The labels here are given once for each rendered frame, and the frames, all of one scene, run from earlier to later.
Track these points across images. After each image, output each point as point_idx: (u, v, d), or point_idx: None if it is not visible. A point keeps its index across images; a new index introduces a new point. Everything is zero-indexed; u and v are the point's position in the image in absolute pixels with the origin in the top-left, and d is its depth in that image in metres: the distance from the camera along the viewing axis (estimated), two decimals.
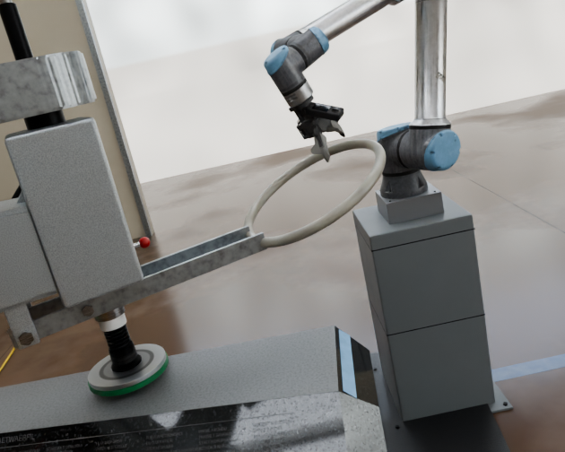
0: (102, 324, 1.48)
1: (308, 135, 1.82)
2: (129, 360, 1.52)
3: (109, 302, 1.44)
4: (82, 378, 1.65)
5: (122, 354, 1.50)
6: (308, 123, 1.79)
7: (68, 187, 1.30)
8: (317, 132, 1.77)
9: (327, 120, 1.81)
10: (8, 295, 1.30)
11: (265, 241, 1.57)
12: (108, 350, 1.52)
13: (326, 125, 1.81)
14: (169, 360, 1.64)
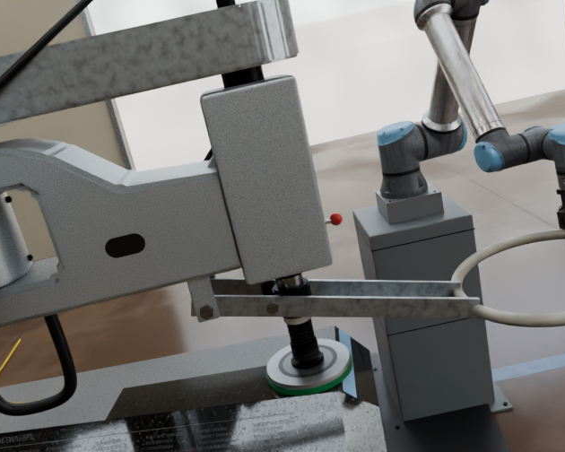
0: None
1: None
2: (311, 357, 1.39)
3: (295, 308, 1.31)
4: (82, 378, 1.65)
5: (304, 351, 1.38)
6: None
7: (261, 154, 1.16)
8: None
9: None
10: (192, 265, 1.22)
11: (480, 310, 1.35)
12: (291, 343, 1.40)
13: None
14: (169, 360, 1.64)
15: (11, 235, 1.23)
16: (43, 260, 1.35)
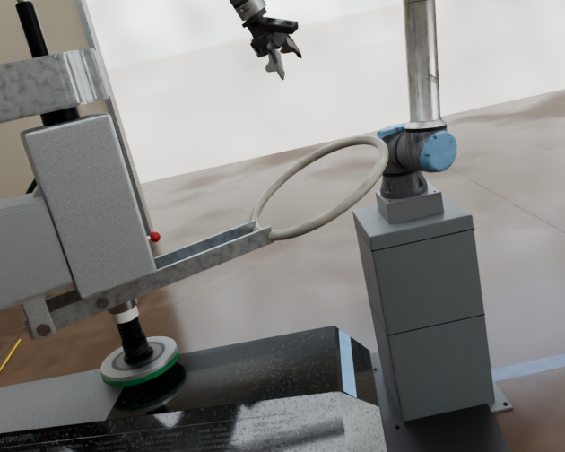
0: (116, 316, 1.51)
1: (263, 53, 1.75)
2: (142, 351, 1.55)
3: (123, 294, 1.47)
4: (82, 378, 1.65)
5: (134, 345, 1.54)
6: (261, 39, 1.71)
7: (85, 181, 1.34)
8: (271, 47, 1.70)
9: (282, 37, 1.74)
10: (26, 287, 1.33)
11: (273, 234, 1.62)
12: (121, 342, 1.55)
13: (281, 41, 1.74)
14: None
15: None
16: None
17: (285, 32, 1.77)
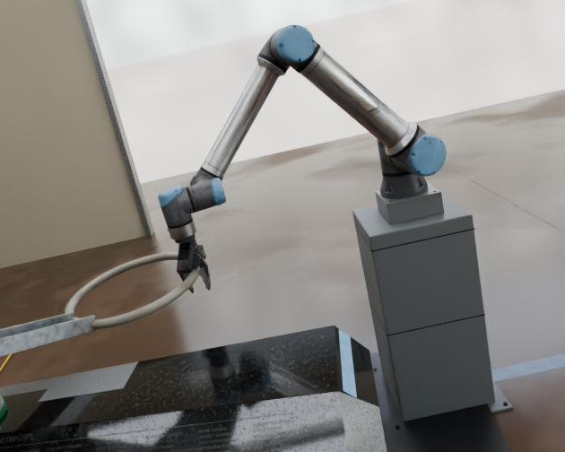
0: None
1: None
2: None
3: None
4: (82, 378, 1.65)
5: None
6: None
7: None
8: None
9: (195, 264, 1.94)
10: None
11: (98, 322, 1.79)
12: None
13: (192, 266, 1.95)
14: (169, 360, 1.64)
15: None
16: None
17: (204, 265, 1.95)
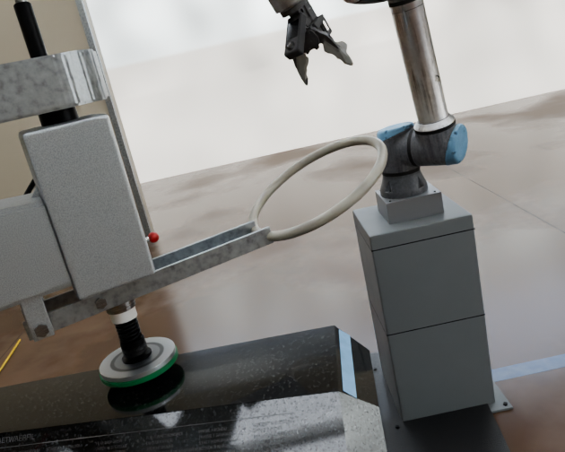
0: (114, 317, 1.51)
1: None
2: (140, 352, 1.55)
3: (121, 295, 1.47)
4: (82, 378, 1.65)
5: (133, 346, 1.54)
6: None
7: (83, 182, 1.33)
8: None
9: (313, 43, 1.42)
10: (24, 288, 1.32)
11: (273, 235, 1.61)
12: (120, 343, 1.55)
13: (309, 47, 1.44)
14: None
15: None
16: None
17: (324, 36, 1.40)
